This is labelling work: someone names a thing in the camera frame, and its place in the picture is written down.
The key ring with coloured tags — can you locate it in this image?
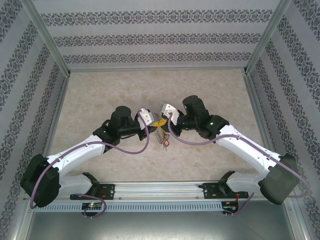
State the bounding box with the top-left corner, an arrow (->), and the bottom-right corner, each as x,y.
154,128 -> 171,153

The grey metal floor panel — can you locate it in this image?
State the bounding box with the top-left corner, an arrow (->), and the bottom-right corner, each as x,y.
24,199 -> 301,240

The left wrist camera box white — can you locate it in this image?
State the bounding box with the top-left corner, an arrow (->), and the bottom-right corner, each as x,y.
137,107 -> 156,131

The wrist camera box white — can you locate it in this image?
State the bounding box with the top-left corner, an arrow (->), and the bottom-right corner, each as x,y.
160,102 -> 180,126
137,107 -> 156,131

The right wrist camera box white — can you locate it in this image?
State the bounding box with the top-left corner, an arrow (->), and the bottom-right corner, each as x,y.
160,102 -> 180,126

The long aluminium base rail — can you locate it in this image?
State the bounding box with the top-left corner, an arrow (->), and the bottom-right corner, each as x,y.
23,181 -> 294,201

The right aluminium side rail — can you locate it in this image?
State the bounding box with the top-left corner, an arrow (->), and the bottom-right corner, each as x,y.
243,73 -> 285,180

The aluminium side rail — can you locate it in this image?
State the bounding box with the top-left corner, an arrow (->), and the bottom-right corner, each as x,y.
34,74 -> 71,183
243,73 -> 285,180

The left aluminium side rail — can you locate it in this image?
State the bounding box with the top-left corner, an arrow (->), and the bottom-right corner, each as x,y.
34,74 -> 71,183

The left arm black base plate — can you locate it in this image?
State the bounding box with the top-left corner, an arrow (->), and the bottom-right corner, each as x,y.
69,183 -> 116,201

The slotted grey cable duct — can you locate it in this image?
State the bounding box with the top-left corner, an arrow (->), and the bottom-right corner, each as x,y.
47,201 -> 223,212

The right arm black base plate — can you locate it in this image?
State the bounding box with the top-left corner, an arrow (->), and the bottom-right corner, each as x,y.
202,182 -> 250,200

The right aluminium corner post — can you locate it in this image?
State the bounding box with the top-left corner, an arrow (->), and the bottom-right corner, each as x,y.
243,0 -> 293,75

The aluminium corner post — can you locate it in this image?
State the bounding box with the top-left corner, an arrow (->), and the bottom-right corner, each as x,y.
19,0 -> 73,77
243,0 -> 293,75

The left aluminium corner post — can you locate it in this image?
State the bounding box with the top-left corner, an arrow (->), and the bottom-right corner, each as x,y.
19,0 -> 73,77

